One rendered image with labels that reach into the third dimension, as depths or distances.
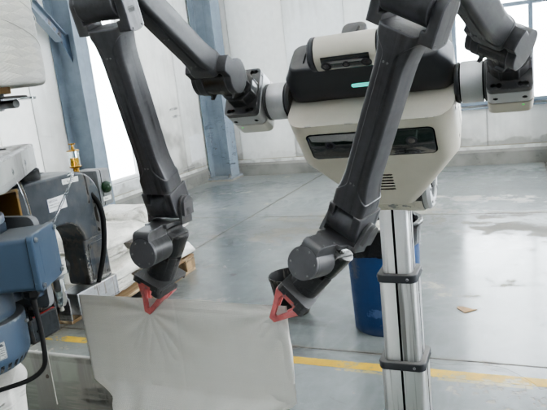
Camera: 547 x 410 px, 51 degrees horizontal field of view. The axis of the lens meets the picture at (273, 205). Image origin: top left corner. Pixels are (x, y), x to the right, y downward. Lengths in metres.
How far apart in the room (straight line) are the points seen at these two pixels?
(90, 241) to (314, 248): 0.68
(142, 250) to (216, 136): 8.90
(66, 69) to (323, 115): 6.14
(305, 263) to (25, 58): 0.57
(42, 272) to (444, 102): 0.86
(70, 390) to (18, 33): 1.25
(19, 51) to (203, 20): 8.96
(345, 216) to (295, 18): 8.65
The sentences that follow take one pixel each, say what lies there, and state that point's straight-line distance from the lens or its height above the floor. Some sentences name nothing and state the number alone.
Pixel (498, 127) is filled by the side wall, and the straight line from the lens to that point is 8.99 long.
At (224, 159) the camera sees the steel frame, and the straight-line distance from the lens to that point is 9.94.
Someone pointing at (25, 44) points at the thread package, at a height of 1.59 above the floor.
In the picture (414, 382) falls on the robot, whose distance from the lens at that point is 1.72.
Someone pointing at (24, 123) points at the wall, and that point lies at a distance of 6.89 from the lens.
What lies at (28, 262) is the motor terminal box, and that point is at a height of 1.26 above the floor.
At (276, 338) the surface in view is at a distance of 1.12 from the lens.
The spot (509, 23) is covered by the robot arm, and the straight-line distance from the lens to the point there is 1.10.
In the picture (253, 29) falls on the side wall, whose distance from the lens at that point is 9.83.
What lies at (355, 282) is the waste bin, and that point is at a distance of 3.41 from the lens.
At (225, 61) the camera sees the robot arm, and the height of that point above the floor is 1.54.
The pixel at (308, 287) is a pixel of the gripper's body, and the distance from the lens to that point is 1.02.
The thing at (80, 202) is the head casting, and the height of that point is 1.27.
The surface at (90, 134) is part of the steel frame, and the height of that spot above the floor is 1.16.
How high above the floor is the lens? 1.48
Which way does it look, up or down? 12 degrees down
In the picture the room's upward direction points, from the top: 7 degrees counter-clockwise
